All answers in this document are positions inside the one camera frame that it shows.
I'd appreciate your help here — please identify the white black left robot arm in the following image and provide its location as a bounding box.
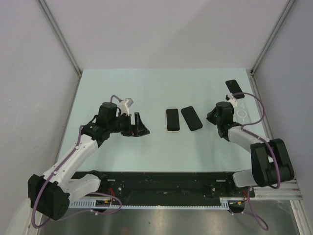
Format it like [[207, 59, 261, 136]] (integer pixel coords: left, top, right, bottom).
[[28, 98, 150, 228]]

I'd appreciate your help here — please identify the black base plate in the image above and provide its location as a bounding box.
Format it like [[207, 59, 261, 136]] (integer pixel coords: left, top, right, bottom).
[[93, 171, 254, 199]]

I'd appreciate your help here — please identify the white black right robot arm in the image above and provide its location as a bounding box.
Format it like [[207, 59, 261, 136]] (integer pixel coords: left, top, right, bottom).
[[206, 101, 295, 196]]

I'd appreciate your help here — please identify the black smartphone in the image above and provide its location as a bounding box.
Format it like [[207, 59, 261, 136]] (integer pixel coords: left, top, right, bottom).
[[166, 109, 181, 131]]

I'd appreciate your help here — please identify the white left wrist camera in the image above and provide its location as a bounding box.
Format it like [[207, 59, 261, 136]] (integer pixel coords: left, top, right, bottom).
[[118, 98, 134, 116]]

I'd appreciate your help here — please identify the clear magsafe phone case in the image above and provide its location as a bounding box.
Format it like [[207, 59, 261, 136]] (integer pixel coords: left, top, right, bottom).
[[234, 102, 252, 124]]

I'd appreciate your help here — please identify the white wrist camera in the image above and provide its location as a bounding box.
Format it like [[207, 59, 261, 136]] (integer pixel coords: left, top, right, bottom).
[[225, 94, 238, 108], [118, 98, 134, 116]]

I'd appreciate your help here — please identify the beige ring phone case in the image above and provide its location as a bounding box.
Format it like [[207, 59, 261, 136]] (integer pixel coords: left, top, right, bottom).
[[165, 108, 181, 133]]

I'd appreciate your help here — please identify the grey slotted cable duct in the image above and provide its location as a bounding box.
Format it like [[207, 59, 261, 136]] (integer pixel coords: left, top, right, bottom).
[[69, 195, 244, 210]]

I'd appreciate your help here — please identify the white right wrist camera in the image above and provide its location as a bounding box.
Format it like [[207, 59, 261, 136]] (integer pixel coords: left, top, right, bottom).
[[225, 94, 238, 108]]

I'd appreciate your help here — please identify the black phone case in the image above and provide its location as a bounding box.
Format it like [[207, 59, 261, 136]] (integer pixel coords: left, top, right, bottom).
[[180, 106, 203, 132]]

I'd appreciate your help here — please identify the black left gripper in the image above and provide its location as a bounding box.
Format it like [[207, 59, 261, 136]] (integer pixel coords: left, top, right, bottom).
[[108, 112, 149, 137]]

